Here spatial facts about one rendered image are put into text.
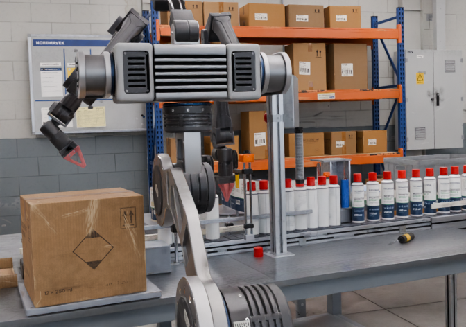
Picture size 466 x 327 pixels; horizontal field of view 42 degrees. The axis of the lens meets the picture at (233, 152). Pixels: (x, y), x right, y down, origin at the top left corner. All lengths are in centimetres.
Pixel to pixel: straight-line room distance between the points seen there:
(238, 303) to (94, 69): 72
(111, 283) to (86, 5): 528
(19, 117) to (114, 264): 504
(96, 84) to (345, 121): 605
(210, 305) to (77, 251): 58
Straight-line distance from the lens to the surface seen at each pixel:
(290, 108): 215
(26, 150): 665
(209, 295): 121
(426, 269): 223
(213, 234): 223
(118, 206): 167
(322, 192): 242
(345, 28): 661
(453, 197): 284
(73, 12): 675
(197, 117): 162
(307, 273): 195
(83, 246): 166
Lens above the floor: 132
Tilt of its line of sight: 3 degrees down
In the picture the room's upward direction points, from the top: 2 degrees counter-clockwise
